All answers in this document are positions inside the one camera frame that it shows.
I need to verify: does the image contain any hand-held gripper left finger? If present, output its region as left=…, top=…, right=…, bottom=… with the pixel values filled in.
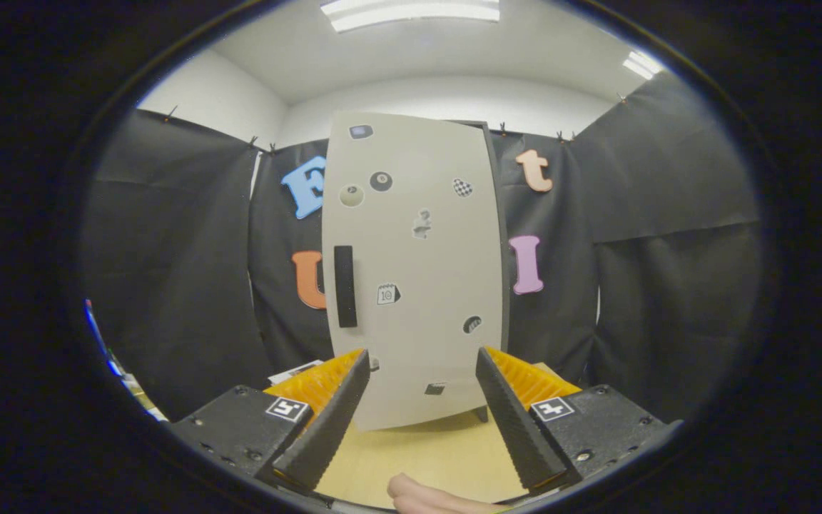
left=168, top=348, right=371, bottom=493

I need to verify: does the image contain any white book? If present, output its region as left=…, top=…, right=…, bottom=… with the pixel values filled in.
left=268, top=359, right=325, bottom=386

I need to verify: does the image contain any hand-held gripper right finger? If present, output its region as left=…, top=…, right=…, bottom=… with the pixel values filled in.
left=475, top=346, right=683, bottom=493

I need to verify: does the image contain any black backdrop cloth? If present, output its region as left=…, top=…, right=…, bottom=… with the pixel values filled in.
left=79, top=68, right=765, bottom=422

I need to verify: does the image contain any black door handle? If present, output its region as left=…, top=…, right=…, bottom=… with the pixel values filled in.
left=333, top=245, right=358, bottom=329

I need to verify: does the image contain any grey shoe cabinet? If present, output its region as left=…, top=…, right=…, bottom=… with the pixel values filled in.
left=454, top=120, right=512, bottom=423

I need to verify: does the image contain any small ceiling light panel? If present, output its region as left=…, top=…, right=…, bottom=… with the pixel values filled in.
left=622, top=50, right=663, bottom=81

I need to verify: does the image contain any large ceiling light panel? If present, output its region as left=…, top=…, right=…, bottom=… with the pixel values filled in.
left=320, top=0, right=501, bottom=34

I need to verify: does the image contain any cluttered white side desk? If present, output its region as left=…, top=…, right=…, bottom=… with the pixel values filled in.
left=126, top=377, right=169, bottom=422

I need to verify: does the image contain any grey shoe cabinet door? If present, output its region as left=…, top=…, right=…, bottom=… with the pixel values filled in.
left=321, top=111, right=504, bottom=432

